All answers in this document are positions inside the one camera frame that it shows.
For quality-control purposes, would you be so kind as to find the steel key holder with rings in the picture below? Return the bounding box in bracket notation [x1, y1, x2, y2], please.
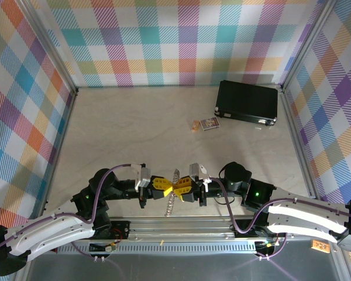
[163, 168, 181, 218]

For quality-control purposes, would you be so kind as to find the perforated metal strip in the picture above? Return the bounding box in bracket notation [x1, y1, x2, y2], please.
[55, 244, 258, 255]

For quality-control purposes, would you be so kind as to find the colourful playing card box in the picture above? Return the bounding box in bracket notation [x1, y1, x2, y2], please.
[199, 116, 222, 132]

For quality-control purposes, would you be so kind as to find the black hard case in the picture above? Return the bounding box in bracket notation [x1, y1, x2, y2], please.
[214, 79, 278, 126]

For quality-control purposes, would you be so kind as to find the orange paper tag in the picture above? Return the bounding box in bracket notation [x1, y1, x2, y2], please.
[311, 239, 331, 253]

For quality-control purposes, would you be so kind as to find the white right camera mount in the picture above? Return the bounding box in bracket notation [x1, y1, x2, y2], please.
[197, 164, 213, 188]

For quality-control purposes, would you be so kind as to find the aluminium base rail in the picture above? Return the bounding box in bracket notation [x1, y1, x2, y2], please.
[43, 216, 343, 244]

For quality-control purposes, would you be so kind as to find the aluminium frame post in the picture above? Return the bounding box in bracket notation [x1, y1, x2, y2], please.
[17, 0, 79, 96]
[279, 0, 340, 93]

